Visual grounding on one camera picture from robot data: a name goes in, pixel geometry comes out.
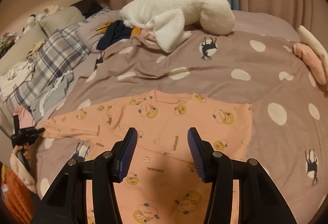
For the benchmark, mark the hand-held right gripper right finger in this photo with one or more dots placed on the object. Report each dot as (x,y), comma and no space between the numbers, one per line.
(197,154)

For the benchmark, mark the heap of plush toys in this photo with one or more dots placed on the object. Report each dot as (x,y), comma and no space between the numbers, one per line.
(38,16)

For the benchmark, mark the pile of beige small clothes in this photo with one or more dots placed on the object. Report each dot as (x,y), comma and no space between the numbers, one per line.
(36,50)

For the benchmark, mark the small pink cloth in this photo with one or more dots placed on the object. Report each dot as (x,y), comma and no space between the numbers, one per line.
(150,35)

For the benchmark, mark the cream folded cloth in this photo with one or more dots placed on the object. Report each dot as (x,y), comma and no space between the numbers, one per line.
(311,39)

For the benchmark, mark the white plush blanket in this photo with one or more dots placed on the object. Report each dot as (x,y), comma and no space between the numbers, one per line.
(179,8)

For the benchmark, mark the dark navy garment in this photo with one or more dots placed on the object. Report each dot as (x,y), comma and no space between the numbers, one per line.
(112,34)

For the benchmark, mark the light blue ruffled garment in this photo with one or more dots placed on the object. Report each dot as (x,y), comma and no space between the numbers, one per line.
(55,90)

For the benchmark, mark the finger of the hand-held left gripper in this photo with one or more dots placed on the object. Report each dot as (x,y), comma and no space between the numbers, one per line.
(39,131)

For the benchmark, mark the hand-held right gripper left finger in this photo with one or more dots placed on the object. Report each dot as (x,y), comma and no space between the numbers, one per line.
(127,152)

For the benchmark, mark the person's left hand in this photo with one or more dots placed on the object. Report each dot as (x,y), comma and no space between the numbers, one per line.
(14,150)

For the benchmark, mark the dark brown cloth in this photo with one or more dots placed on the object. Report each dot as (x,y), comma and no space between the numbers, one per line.
(87,7)

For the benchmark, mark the mauve spotted bed cover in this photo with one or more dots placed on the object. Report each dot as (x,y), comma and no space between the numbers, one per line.
(230,65)

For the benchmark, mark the pink printed pajama top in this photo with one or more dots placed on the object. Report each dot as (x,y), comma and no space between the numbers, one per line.
(164,116)

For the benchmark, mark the person's left forearm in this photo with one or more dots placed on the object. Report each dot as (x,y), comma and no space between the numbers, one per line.
(19,188)

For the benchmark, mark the pile of white clothes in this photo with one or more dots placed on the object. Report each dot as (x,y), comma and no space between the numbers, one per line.
(18,70)

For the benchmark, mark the pink folded cloth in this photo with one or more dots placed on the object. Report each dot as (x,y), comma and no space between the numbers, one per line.
(310,60)

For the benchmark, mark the plaid pillow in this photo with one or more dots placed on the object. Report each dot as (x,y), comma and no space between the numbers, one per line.
(51,49)

